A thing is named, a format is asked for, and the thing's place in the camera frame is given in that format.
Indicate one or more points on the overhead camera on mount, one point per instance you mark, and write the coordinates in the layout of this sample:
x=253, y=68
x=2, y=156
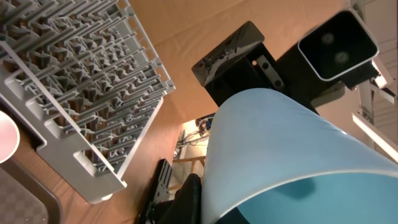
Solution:
x=335, y=55

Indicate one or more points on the pink plastic cup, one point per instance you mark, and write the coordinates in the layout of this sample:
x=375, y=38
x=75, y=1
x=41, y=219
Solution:
x=9, y=137

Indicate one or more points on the brown serving tray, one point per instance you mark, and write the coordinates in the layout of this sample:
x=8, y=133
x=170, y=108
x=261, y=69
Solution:
x=24, y=199

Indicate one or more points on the grey dishwasher rack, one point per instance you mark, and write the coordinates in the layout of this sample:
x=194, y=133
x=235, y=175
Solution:
x=84, y=78

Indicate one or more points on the light blue plastic cup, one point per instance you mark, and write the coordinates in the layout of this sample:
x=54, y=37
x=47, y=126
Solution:
x=275, y=161

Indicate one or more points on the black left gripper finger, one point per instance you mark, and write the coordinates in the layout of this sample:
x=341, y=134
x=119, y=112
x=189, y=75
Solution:
x=185, y=208

